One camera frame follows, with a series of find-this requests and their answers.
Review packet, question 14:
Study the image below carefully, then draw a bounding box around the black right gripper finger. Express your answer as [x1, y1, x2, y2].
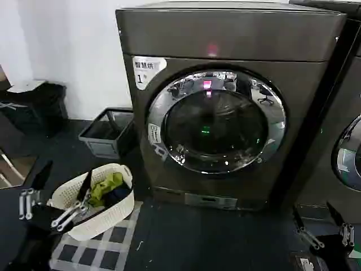
[292, 207, 323, 251]
[326, 201, 355, 242]

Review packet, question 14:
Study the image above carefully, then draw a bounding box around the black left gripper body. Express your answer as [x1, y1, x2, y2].
[27, 200, 77, 237]

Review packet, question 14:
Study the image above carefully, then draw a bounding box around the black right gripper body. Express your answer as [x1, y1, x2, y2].
[309, 233, 361, 259]

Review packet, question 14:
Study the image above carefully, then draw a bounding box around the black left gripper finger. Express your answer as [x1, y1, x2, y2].
[50, 169, 93, 232]
[18, 160, 54, 221]

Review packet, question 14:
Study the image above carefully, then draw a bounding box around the green garment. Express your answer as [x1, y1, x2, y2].
[87, 172, 125, 207]

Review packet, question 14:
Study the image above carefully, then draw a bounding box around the white perforated laundry basket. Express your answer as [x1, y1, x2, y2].
[46, 163, 135, 241]

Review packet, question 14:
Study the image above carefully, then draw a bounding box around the dark blue garment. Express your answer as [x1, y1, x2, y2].
[104, 187, 133, 208]

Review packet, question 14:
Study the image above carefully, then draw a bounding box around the black white checkered mat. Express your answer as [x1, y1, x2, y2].
[48, 201, 141, 271]

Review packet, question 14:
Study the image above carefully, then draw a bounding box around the grey plastic crate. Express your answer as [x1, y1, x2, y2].
[78, 107, 135, 160]

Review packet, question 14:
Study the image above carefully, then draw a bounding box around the chrome-rimmed round dryer door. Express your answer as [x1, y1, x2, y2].
[331, 114, 361, 189]

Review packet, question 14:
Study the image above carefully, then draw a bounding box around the black bin with white lid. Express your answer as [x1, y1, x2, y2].
[5, 80, 69, 138]

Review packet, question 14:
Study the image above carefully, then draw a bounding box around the grey dryer with dark edge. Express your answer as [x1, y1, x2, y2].
[289, 0, 361, 224]

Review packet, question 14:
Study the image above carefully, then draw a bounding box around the round glass dryer door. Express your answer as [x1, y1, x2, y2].
[146, 70, 287, 174]

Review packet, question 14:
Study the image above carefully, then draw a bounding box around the grey front-load dryer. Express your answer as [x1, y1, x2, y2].
[115, 4, 348, 212]

